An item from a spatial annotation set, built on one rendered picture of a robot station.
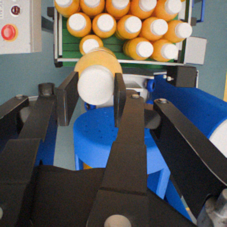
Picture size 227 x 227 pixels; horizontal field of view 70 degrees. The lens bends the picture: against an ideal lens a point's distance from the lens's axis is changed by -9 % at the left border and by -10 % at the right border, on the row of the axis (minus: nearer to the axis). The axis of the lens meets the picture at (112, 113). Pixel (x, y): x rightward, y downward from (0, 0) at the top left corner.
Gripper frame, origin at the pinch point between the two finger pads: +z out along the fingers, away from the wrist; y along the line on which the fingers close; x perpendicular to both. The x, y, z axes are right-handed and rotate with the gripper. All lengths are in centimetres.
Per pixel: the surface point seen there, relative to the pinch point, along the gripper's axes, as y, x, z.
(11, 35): -20.9, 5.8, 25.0
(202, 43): 39, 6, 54
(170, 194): 65, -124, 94
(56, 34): -13.8, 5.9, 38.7
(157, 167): 13.2, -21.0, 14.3
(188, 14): 26, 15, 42
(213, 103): 47, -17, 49
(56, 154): -46, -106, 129
